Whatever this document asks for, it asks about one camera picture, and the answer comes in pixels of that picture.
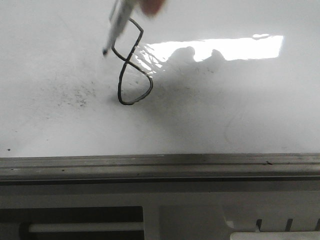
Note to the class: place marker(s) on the white whiteboard marker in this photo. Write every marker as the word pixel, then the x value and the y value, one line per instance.
pixel 118 18

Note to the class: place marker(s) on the red round magnet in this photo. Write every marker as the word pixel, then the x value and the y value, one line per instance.
pixel 151 7

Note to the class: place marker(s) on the grey aluminium whiteboard frame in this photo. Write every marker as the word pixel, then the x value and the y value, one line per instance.
pixel 158 167

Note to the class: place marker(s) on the white whiteboard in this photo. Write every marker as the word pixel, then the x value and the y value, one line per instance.
pixel 229 76

